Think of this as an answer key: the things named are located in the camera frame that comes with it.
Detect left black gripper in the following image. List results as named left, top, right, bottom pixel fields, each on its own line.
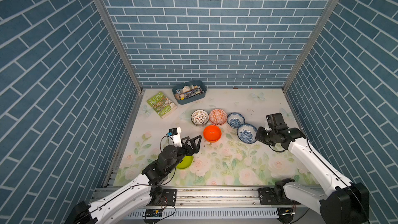
left=164, top=135, right=201, bottom=173

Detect blue floral bowl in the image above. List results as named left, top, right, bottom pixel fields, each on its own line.
left=227, top=112, right=246, bottom=129
left=237, top=123, right=258, bottom=144

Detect brown lattice bowl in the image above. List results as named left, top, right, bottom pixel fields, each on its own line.
left=191, top=110, right=209, bottom=127

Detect orange geometric pattern bowl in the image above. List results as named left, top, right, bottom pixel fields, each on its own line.
left=209, top=108, right=228, bottom=126

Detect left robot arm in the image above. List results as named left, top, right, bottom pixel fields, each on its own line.
left=65, top=135, right=202, bottom=224

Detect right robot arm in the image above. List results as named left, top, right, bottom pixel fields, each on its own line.
left=256, top=124, right=370, bottom=224

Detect lime green bowl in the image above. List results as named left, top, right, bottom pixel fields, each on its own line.
left=176, top=156, right=193, bottom=170

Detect plain orange bowl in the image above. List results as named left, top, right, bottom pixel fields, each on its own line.
left=203, top=125, right=222, bottom=143

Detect green paperback book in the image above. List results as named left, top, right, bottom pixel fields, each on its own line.
left=147, top=91, right=177, bottom=119

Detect teal plastic bin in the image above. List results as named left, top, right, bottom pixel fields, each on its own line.
left=172, top=80, right=207, bottom=105

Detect items in bin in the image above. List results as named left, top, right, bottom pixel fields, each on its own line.
left=175, top=85, right=204, bottom=100

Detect white vent strip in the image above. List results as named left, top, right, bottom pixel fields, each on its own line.
left=124, top=207, right=278, bottom=220

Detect left circuit board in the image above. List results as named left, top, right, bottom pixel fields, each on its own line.
left=143, top=209, right=163, bottom=219

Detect circuit board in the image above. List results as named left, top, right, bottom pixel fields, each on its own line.
left=277, top=208, right=295, bottom=224
left=143, top=209, right=163, bottom=219

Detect right circuit board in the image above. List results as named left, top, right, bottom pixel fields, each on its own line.
left=277, top=208, right=295, bottom=224

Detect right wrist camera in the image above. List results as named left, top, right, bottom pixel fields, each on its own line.
left=266, top=113, right=288, bottom=132

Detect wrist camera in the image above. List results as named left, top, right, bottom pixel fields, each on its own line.
left=266, top=113, right=288, bottom=132
left=167, top=127, right=182, bottom=147

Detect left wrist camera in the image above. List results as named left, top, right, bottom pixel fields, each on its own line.
left=167, top=127, right=182, bottom=147

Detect aluminium rail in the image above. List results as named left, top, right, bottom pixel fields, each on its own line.
left=90, top=183, right=327, bottom=208

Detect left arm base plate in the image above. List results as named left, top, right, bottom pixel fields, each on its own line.
left=148, top=187, right=177, bottom=206

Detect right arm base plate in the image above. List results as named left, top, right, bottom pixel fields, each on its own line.
left=258, top=186, right=295, bottom=205

